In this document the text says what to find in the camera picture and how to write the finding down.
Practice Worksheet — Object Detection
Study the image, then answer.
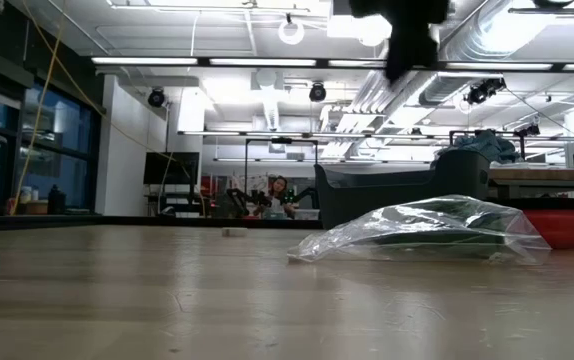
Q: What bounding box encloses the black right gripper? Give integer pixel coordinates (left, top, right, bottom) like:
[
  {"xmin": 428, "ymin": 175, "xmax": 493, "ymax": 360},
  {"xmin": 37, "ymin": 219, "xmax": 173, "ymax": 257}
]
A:
[{"xmin": 349, "ymin": 0, "xmax": 451, "ymax": 85}]

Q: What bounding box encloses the clear plastic bag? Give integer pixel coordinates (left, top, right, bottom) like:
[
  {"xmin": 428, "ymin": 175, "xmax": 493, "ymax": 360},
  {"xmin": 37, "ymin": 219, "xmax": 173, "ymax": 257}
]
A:
[{"xmin": 286, "ymin": 193, "xmax": 553, "ymax": 266}]

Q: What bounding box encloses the blue cloth pile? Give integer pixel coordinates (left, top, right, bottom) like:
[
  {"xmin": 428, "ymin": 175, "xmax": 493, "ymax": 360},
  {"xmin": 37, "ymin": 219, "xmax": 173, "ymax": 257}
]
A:
[{"xmin": 434, "ymin": 129, "xmax": 521, "ymax": 166}]

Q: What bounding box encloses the long ceiling light strip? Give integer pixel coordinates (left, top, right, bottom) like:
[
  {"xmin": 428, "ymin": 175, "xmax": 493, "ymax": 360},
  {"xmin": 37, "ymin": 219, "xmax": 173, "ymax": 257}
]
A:
[{"xmin": 90, "ymin": 55, "xmax": 574, "ymax": 72}]

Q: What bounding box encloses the dark green plastic bin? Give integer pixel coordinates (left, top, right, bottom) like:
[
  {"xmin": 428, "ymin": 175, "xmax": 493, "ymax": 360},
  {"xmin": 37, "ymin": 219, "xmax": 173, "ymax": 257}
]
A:
[{"xmin": 314, "ymin": 149, "xmax": 492, "ymax": 231}]

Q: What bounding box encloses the wooden workbench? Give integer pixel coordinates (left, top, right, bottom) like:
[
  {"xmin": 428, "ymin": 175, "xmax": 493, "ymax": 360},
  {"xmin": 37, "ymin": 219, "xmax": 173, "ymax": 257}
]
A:
[{"xmin": 486, "ymin": 168, "xmax": 574, "ymax": 200}]

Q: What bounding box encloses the person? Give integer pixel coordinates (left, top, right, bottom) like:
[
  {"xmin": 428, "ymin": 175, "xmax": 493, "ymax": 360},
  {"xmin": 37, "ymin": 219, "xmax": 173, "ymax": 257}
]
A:
[{"xmin": 252, "ymin": 174, "xmax": 298, "ymax": 220}]

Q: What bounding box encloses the red basin with black rim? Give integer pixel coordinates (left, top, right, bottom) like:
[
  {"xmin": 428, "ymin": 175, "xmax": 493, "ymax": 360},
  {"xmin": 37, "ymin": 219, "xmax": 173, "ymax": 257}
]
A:
[{"xmin": 486, "ymin": 198, "xmax": 574, "ymax": 250}]

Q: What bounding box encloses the black monitor on stand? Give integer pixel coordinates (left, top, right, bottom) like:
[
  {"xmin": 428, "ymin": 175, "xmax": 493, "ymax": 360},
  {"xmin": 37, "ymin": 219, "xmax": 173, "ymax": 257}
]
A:
[{"xmin": 142, "ymin": 151, "xmax": 201, "ymax": 186}]

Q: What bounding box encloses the black bottle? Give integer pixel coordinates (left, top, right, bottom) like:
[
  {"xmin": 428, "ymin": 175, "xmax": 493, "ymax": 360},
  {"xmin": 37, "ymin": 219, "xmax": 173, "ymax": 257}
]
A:
[{"xmin": 46, "ymin": 183, "xmax": 67, "ymax": 216}]

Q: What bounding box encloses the orange container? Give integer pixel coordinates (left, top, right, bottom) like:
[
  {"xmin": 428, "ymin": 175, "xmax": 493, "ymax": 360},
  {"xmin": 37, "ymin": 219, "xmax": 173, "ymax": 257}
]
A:
[{"xmin": 5, "ymin": 198, "xmax": 49, "ymax": 216}]

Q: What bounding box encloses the silver ventilation duct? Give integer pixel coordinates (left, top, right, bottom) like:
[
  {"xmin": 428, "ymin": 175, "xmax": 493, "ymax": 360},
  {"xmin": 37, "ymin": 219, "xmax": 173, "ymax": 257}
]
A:
[{"xmin": 419, "ymin": 0, "xmax": 568, "ymax": 109}]

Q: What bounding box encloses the black ceiling camera cluster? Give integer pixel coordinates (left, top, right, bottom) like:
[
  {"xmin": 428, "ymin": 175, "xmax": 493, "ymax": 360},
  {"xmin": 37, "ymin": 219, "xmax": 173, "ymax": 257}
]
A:
[{"xmin": 464, "ymin": 77, "xmax": 508, "ymax": 106}]

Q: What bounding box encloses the white ring lamp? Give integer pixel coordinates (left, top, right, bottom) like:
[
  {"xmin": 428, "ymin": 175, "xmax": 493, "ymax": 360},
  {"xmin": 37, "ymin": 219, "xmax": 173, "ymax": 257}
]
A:
[{"xmin": 277, "ymin": 13, "xmax": 306, "ymax": 46}]

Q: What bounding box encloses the black metal frame stand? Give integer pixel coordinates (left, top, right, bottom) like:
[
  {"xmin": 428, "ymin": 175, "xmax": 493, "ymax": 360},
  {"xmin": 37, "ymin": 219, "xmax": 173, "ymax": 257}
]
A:
[{"xmin": 243, "ymin": 137, "xmax": 320, "ymax": 217}]

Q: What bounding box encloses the hanging yellow cable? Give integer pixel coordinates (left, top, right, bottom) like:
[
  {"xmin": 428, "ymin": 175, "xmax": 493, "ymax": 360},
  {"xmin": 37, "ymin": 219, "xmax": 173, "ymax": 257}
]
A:
[{"xmin": 9, "ymin": 29, "xmax": 63, "ymax": 216}]

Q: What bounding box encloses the black table edge rail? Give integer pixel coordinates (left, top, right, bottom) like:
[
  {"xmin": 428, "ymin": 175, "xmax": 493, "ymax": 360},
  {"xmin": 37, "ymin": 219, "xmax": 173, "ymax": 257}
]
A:
[{"xmin": 0, "ymin": 213, "xmax": 324, "ymax": 232}]

